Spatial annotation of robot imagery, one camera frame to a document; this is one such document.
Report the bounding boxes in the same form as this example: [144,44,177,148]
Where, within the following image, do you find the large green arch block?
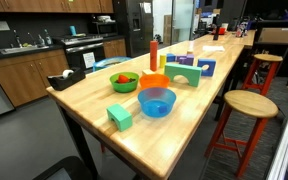
[164,63,202,87]

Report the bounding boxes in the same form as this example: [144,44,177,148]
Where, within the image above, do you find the small green arch block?
[107,104,133,132]

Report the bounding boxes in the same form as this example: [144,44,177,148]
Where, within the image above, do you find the orange plastic bowl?
[139,74,170,89]

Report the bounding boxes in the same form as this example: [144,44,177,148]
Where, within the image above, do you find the blue plastic bowl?
[138,87,177,118]

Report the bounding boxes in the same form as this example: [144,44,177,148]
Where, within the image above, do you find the green plastic bowl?
[110,72,139,93]

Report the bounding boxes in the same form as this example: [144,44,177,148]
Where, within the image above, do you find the red toy fruit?
[118,75,129,83]

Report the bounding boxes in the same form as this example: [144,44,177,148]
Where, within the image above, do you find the blue cube in bowl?
[158,104,167,113]

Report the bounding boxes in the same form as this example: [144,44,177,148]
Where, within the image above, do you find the yellow cylinder block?
[160,55,167,68]

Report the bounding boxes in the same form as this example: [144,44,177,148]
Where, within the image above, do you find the small blue block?
[166,53,176,62]

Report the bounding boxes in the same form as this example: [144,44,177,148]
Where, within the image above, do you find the red cylinder block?
[150,40,158,71]

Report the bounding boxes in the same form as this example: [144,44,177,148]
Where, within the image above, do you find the blue bin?
[92,56,130,72]

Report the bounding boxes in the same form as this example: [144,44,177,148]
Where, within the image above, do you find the purple block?
[176,54,194,66]

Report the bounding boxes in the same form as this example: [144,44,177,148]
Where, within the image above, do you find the blue block with hole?
[197,59,216,77]

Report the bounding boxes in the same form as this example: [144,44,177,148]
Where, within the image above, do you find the pink cylinder block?
[187,41,194,54]

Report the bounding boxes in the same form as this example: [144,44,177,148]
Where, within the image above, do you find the stainless steel refrigerator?
[112,0,153,57]

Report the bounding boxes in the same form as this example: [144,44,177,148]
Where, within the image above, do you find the black oven stove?
[52,35,105,70]

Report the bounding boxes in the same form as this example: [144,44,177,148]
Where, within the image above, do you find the microwave oven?
[90,22,118,37]

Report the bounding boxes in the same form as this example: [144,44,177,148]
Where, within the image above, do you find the black tape dispenser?
[47,67,85,91]

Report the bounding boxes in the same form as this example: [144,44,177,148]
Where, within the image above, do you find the near wooden stool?
[205,90,278,177]

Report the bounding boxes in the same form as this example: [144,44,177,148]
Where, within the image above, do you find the wooden stool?
[241,53,284,97]
[205,90,278,177]

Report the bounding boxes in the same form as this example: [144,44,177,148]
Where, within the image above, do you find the wooden base cabinets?
[0,49,68,107]

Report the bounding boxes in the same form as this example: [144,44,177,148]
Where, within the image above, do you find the far wooden stool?
[241,53,284,97]

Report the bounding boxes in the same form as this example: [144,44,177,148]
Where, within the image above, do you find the kitchen sink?
[0,46,50,54]

